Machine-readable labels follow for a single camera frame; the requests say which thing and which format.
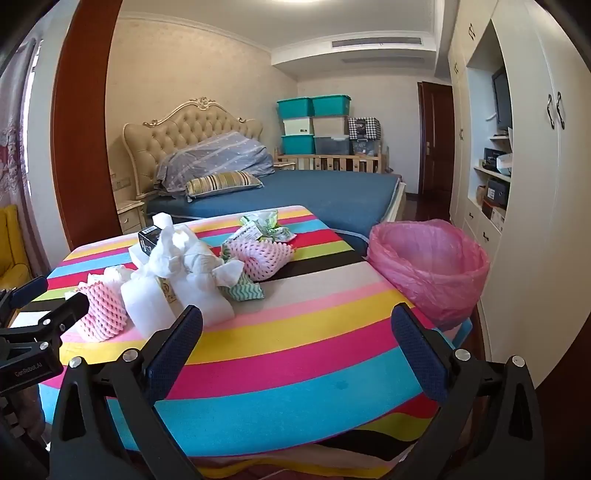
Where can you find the narrow ceiling air vent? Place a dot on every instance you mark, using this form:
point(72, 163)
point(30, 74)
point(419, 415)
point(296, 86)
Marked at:
point(383, 59)

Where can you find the black shelf device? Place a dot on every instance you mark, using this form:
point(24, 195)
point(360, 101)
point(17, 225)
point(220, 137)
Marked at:
point(490, 158)

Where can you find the black television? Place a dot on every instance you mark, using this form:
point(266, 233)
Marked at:
point(502, 99)

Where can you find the clear grey storage box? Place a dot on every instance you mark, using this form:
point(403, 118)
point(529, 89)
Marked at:
point(332, 145)

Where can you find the blue bed mattress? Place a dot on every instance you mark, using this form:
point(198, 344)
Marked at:
point(323, 194)

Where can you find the green plastic bag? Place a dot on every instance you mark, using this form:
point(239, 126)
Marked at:
point(272, 226)

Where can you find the brown wooden door frame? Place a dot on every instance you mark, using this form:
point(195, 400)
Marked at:
point(83, 115)

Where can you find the pink foam fruit net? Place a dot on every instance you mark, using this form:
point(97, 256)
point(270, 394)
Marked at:
point(104, 314)
point(265, 261)

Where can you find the white foam block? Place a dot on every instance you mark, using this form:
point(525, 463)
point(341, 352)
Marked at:
point(147, 304)
point(207, 302)

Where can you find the bin with pink bag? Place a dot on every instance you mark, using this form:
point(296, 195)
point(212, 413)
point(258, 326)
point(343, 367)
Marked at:
point(429, 272)

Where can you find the cream storage box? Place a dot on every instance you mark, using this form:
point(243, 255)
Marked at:
point(298, 126)

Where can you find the green white wavy cloth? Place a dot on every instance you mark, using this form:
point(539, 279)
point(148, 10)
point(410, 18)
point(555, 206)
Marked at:
point(244, 291)

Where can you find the wooden crib rail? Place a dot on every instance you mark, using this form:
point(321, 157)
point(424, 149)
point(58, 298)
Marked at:
point(332, 162)

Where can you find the striped pillow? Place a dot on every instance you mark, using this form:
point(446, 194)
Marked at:
point(221, 182)

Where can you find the crumpled white tissue paper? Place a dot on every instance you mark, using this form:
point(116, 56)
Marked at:
point(184, 254)

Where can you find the grey blue folded quilt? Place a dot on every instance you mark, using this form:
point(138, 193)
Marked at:
point(217, 154)

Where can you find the white printed packet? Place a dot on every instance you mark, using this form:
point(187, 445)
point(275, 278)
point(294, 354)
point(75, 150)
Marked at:
point(251, 232)

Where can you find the printed carton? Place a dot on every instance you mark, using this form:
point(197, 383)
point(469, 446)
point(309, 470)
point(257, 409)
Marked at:
point(495, 217)

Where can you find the wall switch panel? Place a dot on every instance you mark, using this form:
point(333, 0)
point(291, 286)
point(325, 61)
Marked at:
point(119, 181)

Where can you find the rainbow striped tablecloth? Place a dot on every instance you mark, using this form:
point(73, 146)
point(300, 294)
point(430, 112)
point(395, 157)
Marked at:
point(300, 346)

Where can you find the white box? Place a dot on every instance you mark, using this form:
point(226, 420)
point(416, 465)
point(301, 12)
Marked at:
point(138, 256)

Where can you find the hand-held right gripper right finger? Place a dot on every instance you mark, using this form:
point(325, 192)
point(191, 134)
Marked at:
point(420, 350)

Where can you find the cream nightstand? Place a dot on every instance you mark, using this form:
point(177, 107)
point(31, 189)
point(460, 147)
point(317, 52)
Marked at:
point(131, 217)

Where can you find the brown wooden door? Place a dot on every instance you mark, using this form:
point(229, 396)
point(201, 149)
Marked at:
point(438, 138)

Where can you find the black white checkered bag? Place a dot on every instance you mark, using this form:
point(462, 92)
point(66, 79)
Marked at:
point(364, 128)

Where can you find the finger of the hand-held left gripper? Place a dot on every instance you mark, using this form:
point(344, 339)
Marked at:
point(30, 291)
point(69, 310)

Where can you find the black product box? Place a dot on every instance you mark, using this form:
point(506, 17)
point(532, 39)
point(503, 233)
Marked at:
point(148, 237)

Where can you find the small cardboard box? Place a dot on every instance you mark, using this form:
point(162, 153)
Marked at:
point(481, 194)

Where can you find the white built-in wardrobe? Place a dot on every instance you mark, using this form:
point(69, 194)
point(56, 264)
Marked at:
point(554, 207)

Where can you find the teal storage box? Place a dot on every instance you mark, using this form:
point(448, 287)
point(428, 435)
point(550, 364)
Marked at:
point(295, 107)
point(298, 144)
point(331, 105)

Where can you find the beige tufted headboard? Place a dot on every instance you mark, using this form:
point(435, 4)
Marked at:
point(184, 124)

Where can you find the white foam fruit net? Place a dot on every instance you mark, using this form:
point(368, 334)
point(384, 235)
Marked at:
point(108, 276)

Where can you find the yellowish printed cardboard box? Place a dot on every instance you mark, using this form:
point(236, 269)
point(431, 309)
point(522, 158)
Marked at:
point(167, 290)

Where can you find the pink floral curtain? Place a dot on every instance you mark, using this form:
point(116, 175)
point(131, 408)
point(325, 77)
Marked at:
point(14, 157)

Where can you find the beige storage box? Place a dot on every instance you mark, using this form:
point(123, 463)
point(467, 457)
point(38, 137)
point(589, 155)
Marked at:
point(330, 125)

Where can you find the black safe box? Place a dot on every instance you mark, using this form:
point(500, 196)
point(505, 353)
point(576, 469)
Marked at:
point(498, 193)

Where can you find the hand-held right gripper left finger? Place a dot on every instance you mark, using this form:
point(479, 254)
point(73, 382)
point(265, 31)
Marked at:
point(173, 350)

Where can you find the yellow chair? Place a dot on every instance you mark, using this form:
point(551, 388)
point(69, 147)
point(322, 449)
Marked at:
point(11, 249)

